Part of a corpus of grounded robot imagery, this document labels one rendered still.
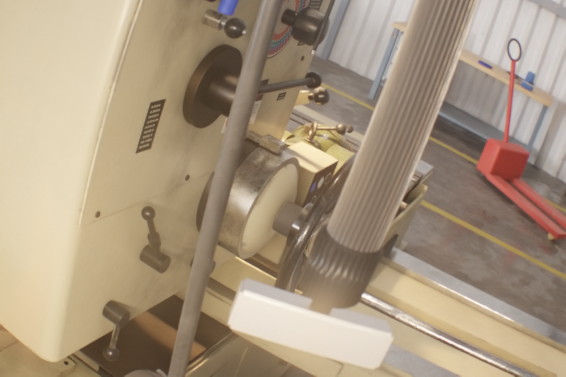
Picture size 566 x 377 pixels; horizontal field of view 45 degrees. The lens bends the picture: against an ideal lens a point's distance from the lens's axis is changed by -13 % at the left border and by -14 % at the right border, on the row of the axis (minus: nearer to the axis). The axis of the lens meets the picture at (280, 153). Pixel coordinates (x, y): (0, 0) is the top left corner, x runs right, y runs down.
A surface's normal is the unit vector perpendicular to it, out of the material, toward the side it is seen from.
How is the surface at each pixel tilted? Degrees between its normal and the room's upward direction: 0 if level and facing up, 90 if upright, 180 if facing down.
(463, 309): 0
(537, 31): 90
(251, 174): 45
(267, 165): 26
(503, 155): 90
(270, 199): 73
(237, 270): 90
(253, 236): 102
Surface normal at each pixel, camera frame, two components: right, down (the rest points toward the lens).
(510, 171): 0.43, 0.46
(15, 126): -0.41, 0.18
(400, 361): 0.33, -0.88
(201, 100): 0.85, 0.43
